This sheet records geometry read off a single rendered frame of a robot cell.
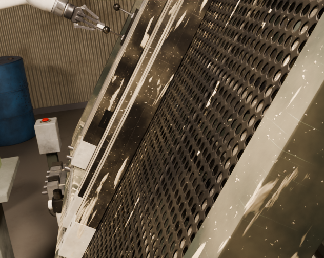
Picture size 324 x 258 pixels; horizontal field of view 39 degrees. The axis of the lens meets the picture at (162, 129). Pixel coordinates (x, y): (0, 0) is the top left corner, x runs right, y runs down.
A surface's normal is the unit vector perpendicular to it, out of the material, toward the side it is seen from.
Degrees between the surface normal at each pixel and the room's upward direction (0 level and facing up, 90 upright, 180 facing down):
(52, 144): 90
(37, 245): 0
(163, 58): 90
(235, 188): 58
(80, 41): 90
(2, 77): 90
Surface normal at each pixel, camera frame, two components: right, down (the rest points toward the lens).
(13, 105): 0.64, 0.21
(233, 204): -0.88, -0.39
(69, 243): 0.14, 0.32
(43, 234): -0.09, -0.94
